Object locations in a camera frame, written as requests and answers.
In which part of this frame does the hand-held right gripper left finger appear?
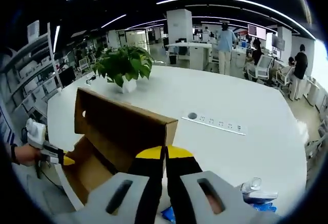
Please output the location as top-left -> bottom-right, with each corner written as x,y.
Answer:
53,146 -> 165,224

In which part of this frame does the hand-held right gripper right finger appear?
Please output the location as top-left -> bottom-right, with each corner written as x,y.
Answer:
165,146 -> 284,224

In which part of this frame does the brown cardboard shoe box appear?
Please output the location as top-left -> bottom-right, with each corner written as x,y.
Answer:
61,87 -> 179,206

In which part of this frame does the person's left hand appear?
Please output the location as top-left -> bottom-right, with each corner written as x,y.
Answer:
16,144 -> 43,167

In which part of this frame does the black wristband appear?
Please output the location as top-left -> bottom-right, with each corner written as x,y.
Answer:
10,144 -> 20,166

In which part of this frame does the grey storage shelf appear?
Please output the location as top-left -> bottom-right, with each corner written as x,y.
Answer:
0,21 -> 63,123

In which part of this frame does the white table power strip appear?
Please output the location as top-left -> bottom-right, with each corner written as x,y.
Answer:
181,111 -> 248,136

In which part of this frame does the white plant pot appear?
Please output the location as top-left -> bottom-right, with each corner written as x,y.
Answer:
121,76 -> 138,94

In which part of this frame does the green potted plant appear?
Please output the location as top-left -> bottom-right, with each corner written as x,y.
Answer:
92,46 -> 154,87

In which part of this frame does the white office chair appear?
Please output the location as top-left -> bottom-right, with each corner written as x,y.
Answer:
250,54 -> 274,82
275,66 -> 294,89

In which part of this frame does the white pillar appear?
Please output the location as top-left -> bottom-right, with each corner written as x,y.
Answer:
166,9 -> 194,46

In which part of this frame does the pink screen monitor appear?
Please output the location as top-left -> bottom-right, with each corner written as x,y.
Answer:
247,24 -> 268,40

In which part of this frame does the monitor on stand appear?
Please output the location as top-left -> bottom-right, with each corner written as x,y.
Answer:
271,34 -> 286,51

